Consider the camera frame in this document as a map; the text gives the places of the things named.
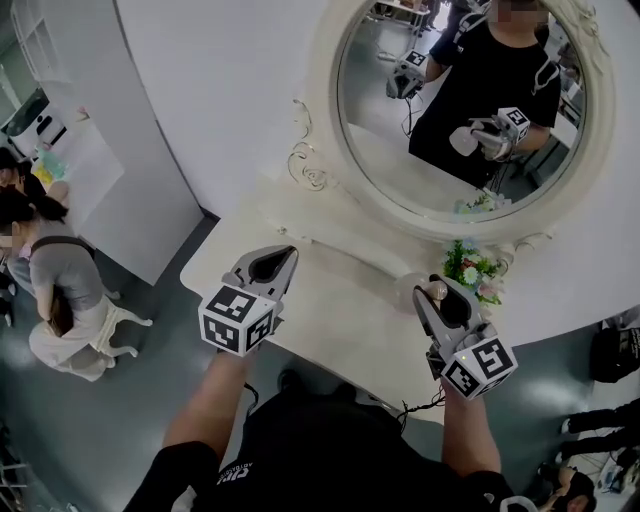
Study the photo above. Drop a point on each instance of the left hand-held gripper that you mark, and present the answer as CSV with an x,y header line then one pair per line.
x,y
235,320

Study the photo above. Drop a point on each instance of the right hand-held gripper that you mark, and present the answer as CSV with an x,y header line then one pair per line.
x,y
480,365

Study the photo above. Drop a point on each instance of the person's right forearm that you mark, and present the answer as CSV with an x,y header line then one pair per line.
x,y
470,435

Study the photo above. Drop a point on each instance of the person's left forearm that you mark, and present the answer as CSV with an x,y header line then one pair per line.
x,y
210,400

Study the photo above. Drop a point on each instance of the white vanity table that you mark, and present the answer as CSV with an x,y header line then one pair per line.
x,y
340,320

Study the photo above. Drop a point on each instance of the flower plant in white pot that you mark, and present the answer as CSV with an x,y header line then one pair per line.
x,y
470,272

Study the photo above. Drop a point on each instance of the person's left black shoe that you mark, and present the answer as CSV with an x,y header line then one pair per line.
x,y
288,381

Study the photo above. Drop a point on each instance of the person's black shoe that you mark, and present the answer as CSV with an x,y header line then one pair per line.
x,y
288,381
344,391

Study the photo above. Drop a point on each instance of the person's right black shoe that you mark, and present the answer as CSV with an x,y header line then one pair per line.
x,y
344,391

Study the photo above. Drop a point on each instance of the white carved stool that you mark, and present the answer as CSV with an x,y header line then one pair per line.
x,y
122,325

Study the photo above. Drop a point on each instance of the white bookshelf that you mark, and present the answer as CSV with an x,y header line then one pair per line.
x,y
150,150

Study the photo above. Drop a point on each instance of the black bag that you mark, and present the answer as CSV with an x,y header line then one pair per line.
x,y
617,355

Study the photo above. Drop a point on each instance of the person's black shirt torso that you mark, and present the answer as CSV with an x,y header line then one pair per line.
x,y
325,460

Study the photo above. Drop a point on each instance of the green and yellow toy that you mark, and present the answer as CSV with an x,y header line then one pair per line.
x,y
50,165

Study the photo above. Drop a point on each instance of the black and white machine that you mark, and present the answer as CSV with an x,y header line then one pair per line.
x,y
30,117

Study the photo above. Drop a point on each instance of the oval mirror with white frame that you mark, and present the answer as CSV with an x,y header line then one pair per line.
x,y
325,125

